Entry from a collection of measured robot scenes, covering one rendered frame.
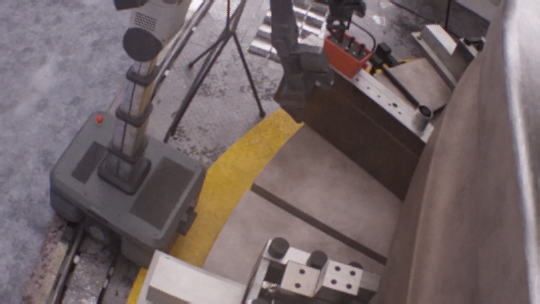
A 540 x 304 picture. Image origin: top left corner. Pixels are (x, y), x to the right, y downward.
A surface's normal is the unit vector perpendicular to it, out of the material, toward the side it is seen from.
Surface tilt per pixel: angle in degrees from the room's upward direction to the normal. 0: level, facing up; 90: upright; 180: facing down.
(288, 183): 0
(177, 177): 0
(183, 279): 0
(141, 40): 90
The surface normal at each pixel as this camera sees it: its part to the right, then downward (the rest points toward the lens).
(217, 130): 0.26, -0.62
